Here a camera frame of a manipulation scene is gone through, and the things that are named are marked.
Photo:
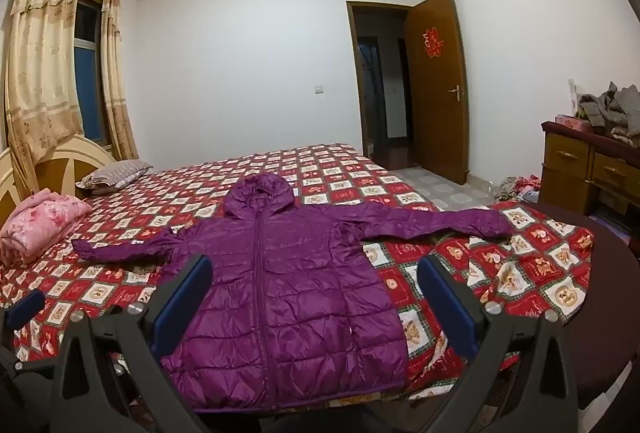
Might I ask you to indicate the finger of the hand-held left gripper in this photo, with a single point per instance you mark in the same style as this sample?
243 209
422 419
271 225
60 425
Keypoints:
24 310

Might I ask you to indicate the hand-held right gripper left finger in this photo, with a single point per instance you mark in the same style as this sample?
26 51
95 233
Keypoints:
182 300

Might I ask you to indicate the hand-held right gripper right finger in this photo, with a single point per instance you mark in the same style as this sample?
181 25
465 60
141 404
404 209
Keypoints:
447 310

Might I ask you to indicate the purple down jacket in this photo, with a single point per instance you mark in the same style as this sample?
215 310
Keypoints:
300 288

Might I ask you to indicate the clothes pile on floor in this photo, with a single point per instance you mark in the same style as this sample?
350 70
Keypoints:
517 188

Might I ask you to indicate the pile of grey clothes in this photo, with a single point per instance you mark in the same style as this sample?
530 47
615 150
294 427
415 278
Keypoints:
615 113

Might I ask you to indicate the red patterned bedspread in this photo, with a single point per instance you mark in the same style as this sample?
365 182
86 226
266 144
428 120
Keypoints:
500 273

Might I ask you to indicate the pink folded quilt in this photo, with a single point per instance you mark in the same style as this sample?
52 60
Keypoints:
35 223

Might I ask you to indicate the striped pillow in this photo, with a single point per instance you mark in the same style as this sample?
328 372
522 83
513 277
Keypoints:
115 173

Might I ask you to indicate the cream wooden headboard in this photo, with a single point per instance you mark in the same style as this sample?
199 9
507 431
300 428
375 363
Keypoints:
65 163

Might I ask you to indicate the brown wooden door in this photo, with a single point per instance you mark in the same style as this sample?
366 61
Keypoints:
435 123

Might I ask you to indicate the wooden dresser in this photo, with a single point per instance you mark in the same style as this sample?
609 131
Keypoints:
570 158

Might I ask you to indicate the pink box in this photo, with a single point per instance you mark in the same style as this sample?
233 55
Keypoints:
572 122

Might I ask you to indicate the narrow beige floral curtain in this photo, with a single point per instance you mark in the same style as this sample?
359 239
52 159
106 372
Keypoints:
115 78

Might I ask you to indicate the window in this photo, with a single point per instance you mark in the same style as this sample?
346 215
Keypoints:
89 78

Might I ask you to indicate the wide beige floral curtain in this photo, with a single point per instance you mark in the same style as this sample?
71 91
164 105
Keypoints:
40 63

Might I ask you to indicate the red paper door decoration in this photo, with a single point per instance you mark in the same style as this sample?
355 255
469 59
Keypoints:
431 43

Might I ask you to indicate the brown door frame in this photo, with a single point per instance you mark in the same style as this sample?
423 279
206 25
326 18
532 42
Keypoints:
354 63

